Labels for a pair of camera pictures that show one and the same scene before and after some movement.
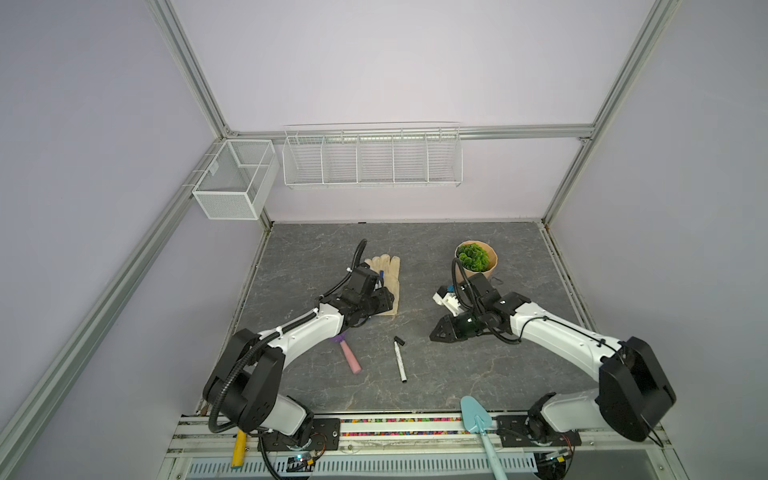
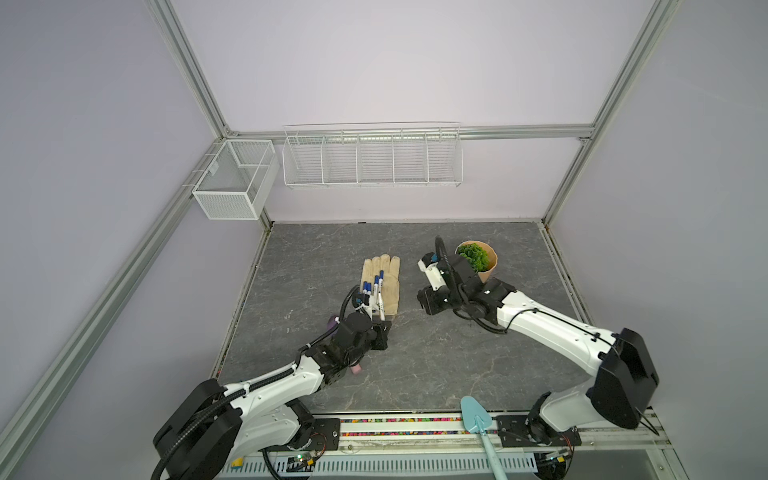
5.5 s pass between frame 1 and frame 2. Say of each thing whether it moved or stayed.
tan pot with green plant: stayed
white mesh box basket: stayed
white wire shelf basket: stayed
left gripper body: moved
